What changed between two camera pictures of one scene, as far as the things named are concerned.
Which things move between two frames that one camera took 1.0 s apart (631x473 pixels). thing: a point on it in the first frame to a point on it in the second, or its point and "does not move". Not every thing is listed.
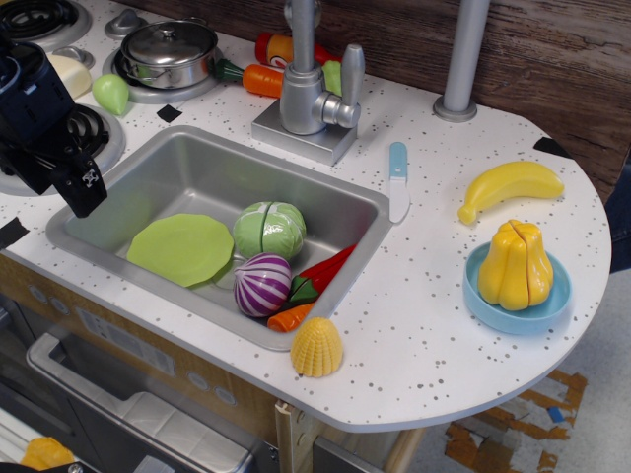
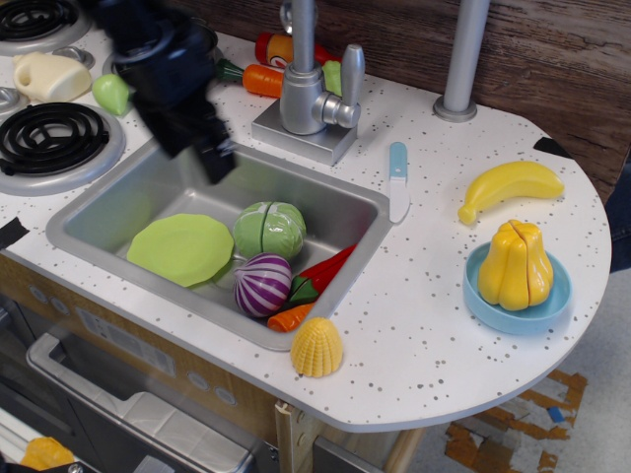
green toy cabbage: x=268 y=227 does not move
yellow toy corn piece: x=316 y=348 does not move
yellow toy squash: x=516 y=272 does not move
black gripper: x=35 y=110 to x=170 y=71
